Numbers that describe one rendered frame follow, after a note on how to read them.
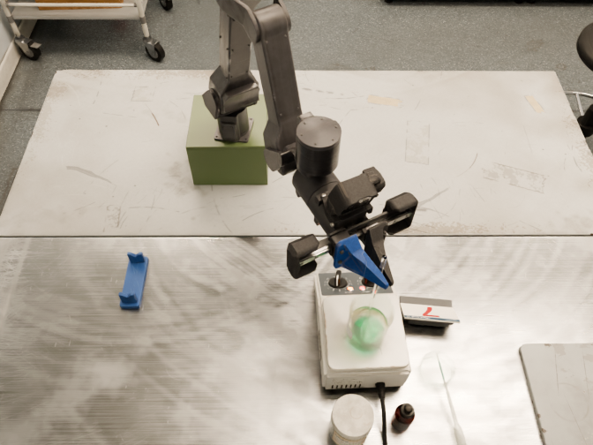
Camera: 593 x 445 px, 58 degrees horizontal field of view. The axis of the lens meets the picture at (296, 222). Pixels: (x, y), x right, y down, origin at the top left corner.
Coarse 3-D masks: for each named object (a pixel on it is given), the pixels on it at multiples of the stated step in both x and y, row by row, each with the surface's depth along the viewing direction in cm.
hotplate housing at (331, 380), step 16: (320, 304) 86; (320, 320) 84; (320, 336) 83; (320, 352) 84; (320, 368) 85; (336, 384) 82; (352, 384) 82; (368, 384) 82; (384, 384) 82; (400, 384) 83
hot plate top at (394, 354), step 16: (336, 304) 84; (336, 320) 82; (400, 320) 82; (336, 336) 80; (400, 336) 81; (336, 352) 79; (352, 352) 79; (384, 352) 79; (400, 352) 79; (336, 368) 78; (352, 368) 78; (368, 368) 78; (384, 368) 78; (400, 368) 78
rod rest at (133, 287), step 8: (128, 256) 95; (136, 256) 95; (144, 256) 97; (128, 264) 96; (136, 264) 96; (144, 264) 96; (128, 272) 95; (136, 272) 95; (144, 272) 95; (128, 280) 94; (136, 280) 94; (144, 280) 95; (128, 288) 94; (136, 288) 94; (120, 296) 90; (128, 296) 90; (136, 296) 93; (120, 304) 92; (128, 304) 92; (136, 304) 92
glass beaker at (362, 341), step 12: (360, 300) 77; (384, 300) 76; (384, 312) 78; (348, 324) 77; (348, 336) 78; (360, 336) 75; (372, 336) 74; (384, 336) 76; (360, 348) 78; (372, 348) 77
